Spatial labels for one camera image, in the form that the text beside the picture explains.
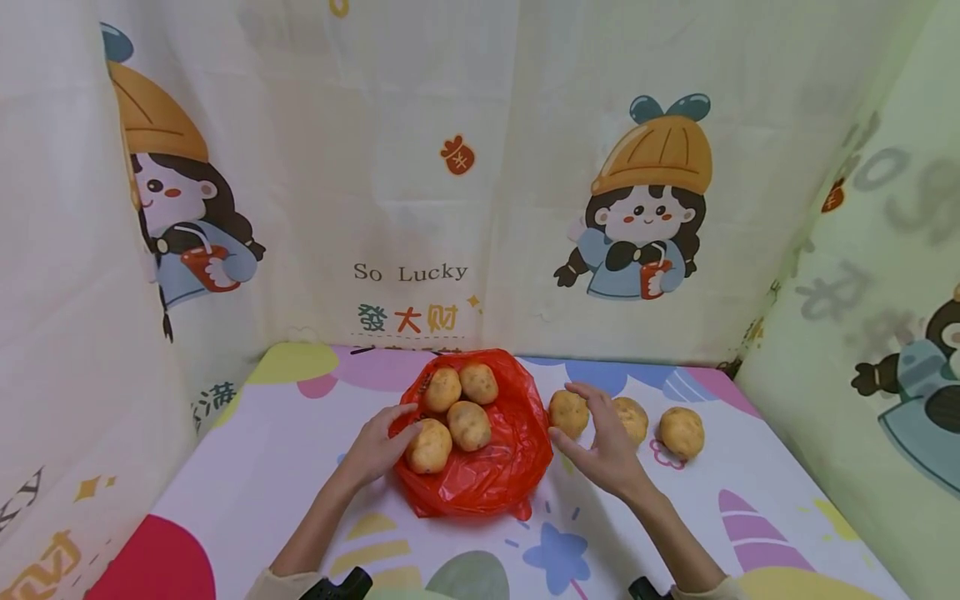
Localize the person's right hand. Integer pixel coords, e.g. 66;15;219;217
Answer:
547;382;650;503

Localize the person's left hand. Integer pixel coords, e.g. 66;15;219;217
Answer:
344;403;423;493

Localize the person's right forearm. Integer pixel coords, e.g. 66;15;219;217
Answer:
625;483;751;600

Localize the person's left forearm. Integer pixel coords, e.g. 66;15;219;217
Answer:
246;468;367;600

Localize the yellow potato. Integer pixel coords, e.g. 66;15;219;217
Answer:
447;401;493;453
405;418;454;475
612;397;650;446
458;362;500;406
547;390;592;441
659;407;706;461
423;367;463;414

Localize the red plastic bag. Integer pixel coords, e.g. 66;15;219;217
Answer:
389;348;555;519

